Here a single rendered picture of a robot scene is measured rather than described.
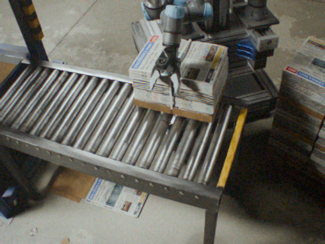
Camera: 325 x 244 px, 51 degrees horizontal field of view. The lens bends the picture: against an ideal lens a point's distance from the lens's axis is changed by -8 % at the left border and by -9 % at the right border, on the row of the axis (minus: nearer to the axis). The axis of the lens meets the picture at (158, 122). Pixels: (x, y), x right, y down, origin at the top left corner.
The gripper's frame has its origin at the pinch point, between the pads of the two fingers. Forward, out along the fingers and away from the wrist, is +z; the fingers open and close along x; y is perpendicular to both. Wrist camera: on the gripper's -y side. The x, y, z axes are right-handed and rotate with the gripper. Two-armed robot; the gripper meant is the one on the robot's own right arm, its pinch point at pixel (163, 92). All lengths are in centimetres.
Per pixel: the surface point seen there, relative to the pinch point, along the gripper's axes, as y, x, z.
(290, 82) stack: 55, -51, -4
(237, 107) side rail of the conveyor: 29.9, -27.2, 8.7
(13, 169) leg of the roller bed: 7, 92, 68
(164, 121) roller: 13.3, 2.4, 17.2
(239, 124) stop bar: 17.6, -31.2, 12.3
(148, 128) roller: 8.6, 7.8, 20.7
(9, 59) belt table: 29, 112, 7
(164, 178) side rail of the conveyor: -11.1, -8.3, 32.0
